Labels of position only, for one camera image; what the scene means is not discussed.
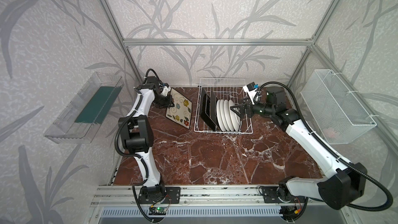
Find floral square plate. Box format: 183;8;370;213
165;89;192;129
199;88;214;130

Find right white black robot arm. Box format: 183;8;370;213
231;83;367;210

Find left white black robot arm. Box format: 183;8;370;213
114;75;174;203

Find white round plate rightmost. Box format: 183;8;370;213
229;100;240;132

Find white round plate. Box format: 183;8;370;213
229;100;240;132
224;100;238;131
216;100;226;132
220;100;230;131

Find white round plate leftmost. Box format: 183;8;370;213
216;100;226;132

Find pink object in basket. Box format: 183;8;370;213
323;128;340;140

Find green led circuit board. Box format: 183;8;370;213
149;206;168;215

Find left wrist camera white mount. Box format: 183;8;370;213
161;83;171;97

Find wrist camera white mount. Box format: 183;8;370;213
161;83;171;97
243;82;260;105

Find white wire dish rack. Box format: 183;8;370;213
194;77;253;135

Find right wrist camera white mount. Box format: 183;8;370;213
243;82;260;105

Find aluminium frame crossbar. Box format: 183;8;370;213
123;38;313;47

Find white mesh wall basket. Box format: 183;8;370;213
301;69;377;145

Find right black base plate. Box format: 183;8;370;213
258;186;306;204

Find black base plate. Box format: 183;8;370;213
138;186;181;204
258;186;306;204

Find clear plastic wall shelf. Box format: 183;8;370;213
44;72;124;144

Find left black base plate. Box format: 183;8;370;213
138;186;181;204

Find aluminium front rail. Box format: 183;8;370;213
90;184;352;208

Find right base connector wires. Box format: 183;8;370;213
279;205;304;222

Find right black corrugated cable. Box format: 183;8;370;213
253;81;394;222

